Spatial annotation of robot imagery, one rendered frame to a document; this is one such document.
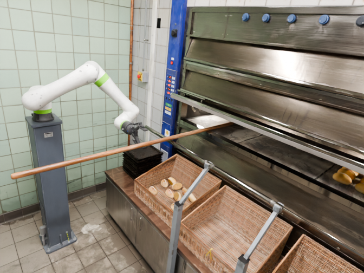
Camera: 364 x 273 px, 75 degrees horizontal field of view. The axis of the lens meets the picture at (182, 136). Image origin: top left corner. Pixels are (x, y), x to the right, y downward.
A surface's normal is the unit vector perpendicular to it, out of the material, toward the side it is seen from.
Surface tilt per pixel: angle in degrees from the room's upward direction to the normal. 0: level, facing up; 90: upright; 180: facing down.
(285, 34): 90
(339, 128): 70
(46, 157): 90
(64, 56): 90
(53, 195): 90
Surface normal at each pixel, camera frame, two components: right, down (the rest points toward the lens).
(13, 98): 0.66, 0.36
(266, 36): -0.75, 0.18
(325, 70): -0.67, -0.14
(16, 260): 0.11, -0.92
